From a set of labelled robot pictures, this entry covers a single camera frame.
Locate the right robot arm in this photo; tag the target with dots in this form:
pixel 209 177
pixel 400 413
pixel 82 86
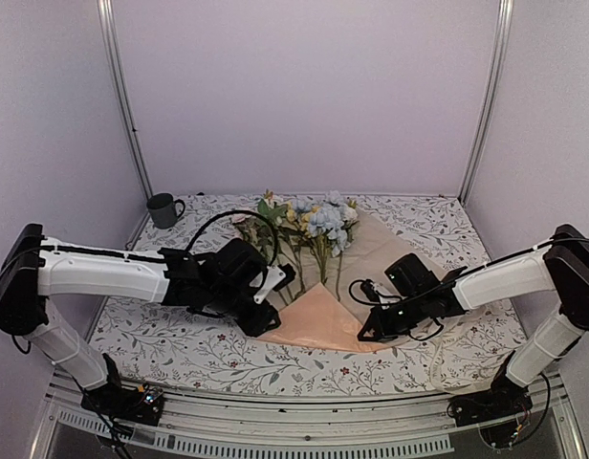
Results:
pixel 558 266

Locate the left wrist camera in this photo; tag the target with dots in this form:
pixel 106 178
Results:
pixel 272 280

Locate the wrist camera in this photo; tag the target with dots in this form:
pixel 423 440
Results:
pixel 375 292
pixel 272 280

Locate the beige wrapping paper sheet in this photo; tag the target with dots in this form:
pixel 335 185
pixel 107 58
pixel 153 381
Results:
pixel 325 316

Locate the left aluminium frame post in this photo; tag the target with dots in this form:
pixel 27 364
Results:
pixel 110 40

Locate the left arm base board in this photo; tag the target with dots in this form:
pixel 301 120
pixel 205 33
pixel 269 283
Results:
pixel 143 405

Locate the yellow fake flower stem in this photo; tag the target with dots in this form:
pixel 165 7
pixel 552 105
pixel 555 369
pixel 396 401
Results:
pixel 300 215

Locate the pale pink white flower stem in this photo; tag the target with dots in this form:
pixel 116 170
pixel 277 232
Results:
pixel 282 216

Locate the dark grey mug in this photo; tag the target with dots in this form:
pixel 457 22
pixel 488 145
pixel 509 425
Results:
pixel 164 210

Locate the right aluminium frame post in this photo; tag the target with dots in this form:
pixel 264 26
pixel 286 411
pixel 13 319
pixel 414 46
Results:
pixel 498 57

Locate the aluminium frame post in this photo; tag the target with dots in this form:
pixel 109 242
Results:
pixel 110 40
pixel 498 57

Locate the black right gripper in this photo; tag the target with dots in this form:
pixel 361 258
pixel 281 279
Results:
pixel 382 331

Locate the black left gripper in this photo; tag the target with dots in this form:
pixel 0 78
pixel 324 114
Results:
pixel 256 325

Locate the white fake flower stem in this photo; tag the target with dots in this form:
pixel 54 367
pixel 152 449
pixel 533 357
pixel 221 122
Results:
pixel 350 218

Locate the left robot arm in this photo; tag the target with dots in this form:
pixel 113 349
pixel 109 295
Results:
pixel 38 268

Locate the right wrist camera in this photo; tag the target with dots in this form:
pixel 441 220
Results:
pixel 375 292

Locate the blue fake flower stem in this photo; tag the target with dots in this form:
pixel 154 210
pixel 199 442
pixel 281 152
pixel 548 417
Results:
pixel 328 221

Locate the white lace ribbon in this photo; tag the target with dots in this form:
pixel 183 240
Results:
pixel 468 354

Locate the right arm base board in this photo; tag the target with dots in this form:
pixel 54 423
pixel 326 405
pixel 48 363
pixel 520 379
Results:
pixel 509 415

